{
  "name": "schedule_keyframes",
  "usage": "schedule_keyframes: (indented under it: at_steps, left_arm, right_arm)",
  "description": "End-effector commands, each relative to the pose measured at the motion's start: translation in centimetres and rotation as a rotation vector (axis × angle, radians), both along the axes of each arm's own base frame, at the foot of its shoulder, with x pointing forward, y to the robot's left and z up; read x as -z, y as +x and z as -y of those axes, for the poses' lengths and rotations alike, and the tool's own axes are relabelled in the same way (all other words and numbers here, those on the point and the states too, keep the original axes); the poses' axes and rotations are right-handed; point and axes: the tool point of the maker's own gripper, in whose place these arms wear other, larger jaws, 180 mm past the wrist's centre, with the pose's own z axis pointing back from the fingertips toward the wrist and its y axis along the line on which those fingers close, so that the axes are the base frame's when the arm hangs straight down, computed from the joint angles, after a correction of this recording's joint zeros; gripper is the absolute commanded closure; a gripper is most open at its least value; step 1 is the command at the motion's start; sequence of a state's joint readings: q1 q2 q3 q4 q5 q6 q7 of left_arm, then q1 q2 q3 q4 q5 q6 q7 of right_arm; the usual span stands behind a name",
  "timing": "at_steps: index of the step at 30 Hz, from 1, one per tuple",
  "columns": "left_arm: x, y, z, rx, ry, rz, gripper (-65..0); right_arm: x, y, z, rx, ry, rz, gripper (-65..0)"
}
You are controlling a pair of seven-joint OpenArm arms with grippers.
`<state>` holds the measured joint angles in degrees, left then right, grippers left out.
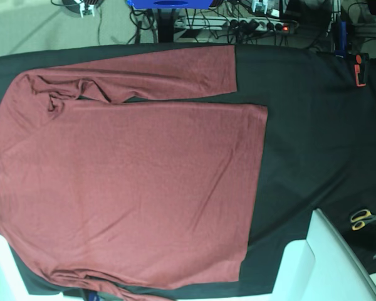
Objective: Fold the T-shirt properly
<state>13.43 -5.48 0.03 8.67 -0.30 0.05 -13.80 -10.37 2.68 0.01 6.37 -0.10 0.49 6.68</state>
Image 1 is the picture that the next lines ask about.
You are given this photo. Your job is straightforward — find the red long-sleeve T-shirt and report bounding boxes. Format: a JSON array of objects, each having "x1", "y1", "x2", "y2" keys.
[{"x1": 0, "y1": 46, "x2": 268, "y2": 300}]

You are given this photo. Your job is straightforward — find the white power strip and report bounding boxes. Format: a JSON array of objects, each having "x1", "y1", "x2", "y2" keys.
[{"x1": 174, "y1": 15, "x2": 299, "y2": 34}]

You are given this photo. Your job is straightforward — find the blue plastic box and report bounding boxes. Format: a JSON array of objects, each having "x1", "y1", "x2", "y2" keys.
[{"x1": 126, "y1": 0, "x2": 213, "y2": 9}]

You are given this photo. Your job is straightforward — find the blue clamp at bottom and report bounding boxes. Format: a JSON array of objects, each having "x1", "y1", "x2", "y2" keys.
[{"x1": 81, "y1": 290, "x2": 102, "y2": 301}]

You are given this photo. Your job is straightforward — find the blue clamp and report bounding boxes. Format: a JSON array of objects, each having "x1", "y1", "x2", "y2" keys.
[
  {"x1": 81, "y1": 290, "x2": 102, "y2": 301},
  {"x1": 333, "y1": 21, "x2": 347, "y2": 58}
]

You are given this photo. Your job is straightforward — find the blue clamp at right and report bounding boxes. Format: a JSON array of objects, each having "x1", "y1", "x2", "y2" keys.
[{"x1": 333, "y1": 21, "x2": 347, "y2": 58}]

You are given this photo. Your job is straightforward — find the black and orange clamp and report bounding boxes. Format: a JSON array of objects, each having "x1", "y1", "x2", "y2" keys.
[{"x1": 348, "y1": 53, "x2": 370, "y2": 87}]

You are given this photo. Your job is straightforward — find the black stand post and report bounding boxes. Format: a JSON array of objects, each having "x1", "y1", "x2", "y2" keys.
[{"x1": 154, "y1": 9, "x2": 180, "y2": 43}]

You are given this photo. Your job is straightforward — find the yellow-handled scissors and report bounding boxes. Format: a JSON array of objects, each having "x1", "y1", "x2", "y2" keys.
[{"x1": 350, "y1": 209, "x2": 376, "y2": 231}]

